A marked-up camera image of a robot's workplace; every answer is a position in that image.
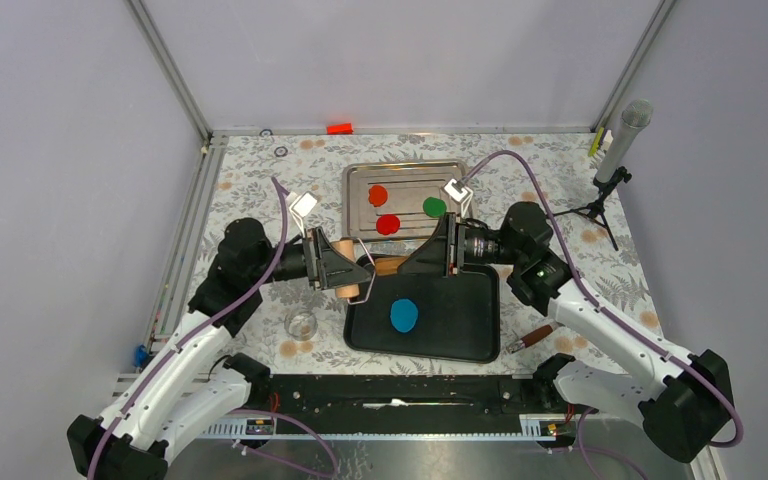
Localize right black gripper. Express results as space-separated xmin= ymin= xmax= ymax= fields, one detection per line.
xmin=398 ymin=212 xmax=524 ymax=278

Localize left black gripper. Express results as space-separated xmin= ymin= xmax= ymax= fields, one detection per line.
xmin=249 ymin=226 xmax=372 ymax=290

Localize wooden dough roller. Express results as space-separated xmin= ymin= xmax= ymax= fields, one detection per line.
xmin=326 ymin=238 xmax=406 ymax=305

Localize black plastic tray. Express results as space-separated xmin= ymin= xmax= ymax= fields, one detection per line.
xmin=343 ymin=265 xmax=500 ymax=364

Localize blue dough piece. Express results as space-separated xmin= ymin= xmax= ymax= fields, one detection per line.
xmin=390 ymin=299 xmax=419 ymax=333

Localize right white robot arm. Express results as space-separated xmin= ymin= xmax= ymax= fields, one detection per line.
xmin=395 ymin=202 xmax=735 ymax=463

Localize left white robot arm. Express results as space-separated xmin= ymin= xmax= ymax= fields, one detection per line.
xmin=67 ymin=218 xmax=376 ymax=479

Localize green dough disc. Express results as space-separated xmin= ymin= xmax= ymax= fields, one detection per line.
xmin=422 ymin=196 xmax=448 ymax=218

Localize red dough disc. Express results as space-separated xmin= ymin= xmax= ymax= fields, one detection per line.
xmin=375 ymin=214 xmax=401 ymax=236

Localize orange dough disc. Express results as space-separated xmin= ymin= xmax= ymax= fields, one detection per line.
xmin=367 ymin=185 xmax=389 ymax=208

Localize small glass bowl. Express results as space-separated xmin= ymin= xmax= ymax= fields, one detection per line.
xmin=284 ymin=309 xmax=318 ymax=342

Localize silver metal tray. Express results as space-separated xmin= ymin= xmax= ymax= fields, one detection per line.
xmin=342 ymin=159 xmax=467 ymax=241

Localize floral tablecloth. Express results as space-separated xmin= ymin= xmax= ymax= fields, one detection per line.
xmin=191 ymin=134 xmax=661 ymax=375

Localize orange block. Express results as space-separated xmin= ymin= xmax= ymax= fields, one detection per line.
xmin=326 ymin=123 xmax=354 ymax=135

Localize yellow marker pen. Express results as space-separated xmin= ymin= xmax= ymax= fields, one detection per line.
xmin=587 ymin=127 xmax=605 ymax=157

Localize grey microphone on tripod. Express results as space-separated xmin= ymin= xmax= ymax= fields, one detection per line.
xmin=556 ymin=99 xmax=654 ymax=251

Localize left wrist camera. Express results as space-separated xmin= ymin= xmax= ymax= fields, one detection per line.
xmin=287 ymin=192 xmax=319 ymax=219

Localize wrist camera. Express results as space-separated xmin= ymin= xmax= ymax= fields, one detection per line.
xmin=443 ymin=178 xmax=474 ymax=218
xmin=287 ymin=192 xmax=319 ymax=219

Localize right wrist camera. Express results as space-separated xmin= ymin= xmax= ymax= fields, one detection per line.
xmin=443 ymin=178 xmax=474 ymax=218

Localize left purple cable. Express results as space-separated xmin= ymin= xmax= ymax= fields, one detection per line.
xmin=85 ymin=175 xmax=342 ymax=480

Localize purple cable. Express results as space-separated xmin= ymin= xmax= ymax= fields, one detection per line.
xmin=466 ymin=150 xmax=745 ymax=480
xmin=85 ymin=175 xmax=342 ymax=480

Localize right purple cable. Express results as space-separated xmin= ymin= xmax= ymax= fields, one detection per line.
xmin=466 ymin=150 xmax=745 ymax=480

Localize brown handled tool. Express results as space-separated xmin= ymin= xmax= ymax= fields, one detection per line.
xmin=505 ymin=322 xmax=558 ymax=354

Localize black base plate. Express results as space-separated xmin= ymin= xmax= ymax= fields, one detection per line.
xmin=208 ymin=374 xmax=601 ymax=437

